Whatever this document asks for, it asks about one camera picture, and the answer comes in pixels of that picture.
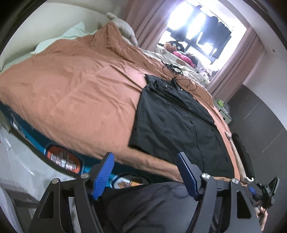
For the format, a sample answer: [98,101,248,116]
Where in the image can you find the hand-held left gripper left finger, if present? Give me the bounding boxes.
[28,152,115,233]

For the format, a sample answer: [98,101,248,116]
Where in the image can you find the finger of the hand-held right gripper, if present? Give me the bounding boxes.
[247,182,258,199]

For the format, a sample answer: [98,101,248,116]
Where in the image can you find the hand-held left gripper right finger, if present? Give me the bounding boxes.
[176,152,261,233]

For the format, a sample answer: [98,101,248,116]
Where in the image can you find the black jacket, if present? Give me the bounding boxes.
[128,73,236,178]

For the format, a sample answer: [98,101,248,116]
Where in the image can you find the person's right hand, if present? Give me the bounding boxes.
[254,199,269,228]

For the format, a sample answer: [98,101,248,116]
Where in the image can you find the folded black garment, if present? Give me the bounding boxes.
[232,133,255,180]

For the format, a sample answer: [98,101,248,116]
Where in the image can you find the cartoon print bedsheet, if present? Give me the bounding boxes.
[0,100,153,189]

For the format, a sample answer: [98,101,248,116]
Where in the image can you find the person's dark printed pants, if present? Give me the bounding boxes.
[96,181,225,233]

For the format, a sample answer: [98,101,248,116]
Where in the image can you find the grey wardrobe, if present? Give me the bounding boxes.
[228,84,287,162]

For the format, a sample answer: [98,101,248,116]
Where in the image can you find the white nightstand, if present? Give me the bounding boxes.
[215,98,233,125]

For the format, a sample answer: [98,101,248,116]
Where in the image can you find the brown blanket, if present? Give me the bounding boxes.
[0,22,245,182]

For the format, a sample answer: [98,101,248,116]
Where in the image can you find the patterned white cloth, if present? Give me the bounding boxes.
[196,60,216,79]

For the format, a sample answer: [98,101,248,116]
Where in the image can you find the pink cloth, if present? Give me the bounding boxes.
[174,51,191,63]

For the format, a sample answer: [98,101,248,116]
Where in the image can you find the pink curtain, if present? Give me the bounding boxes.
[121,0,189,50]
[208,29,268,97]

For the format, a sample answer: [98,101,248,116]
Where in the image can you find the beige quilt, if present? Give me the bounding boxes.
[140,46,211,85]

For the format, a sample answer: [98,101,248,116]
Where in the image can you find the brown plush toy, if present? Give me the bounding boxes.
[162,44,177,54]

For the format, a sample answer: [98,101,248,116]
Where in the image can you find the black plush toy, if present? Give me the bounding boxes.
[167,40,185,52]

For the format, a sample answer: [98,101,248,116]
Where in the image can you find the hanging dark garment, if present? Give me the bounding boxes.
[171,27,191,42]
[209,15,233,46]

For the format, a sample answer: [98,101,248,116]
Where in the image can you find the light green pillow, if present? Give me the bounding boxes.
[34,21,99,55]

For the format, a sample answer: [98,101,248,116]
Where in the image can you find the grey plush toy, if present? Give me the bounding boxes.
[106,12,138,46]

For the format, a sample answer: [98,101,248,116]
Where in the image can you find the window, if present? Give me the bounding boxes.
[156,0,250,68]

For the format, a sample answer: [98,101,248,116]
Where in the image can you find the cream padded headboard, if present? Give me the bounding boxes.
[0,0,114,69]

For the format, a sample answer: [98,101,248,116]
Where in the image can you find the tangled black cables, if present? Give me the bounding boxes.
[162,64,198,93]

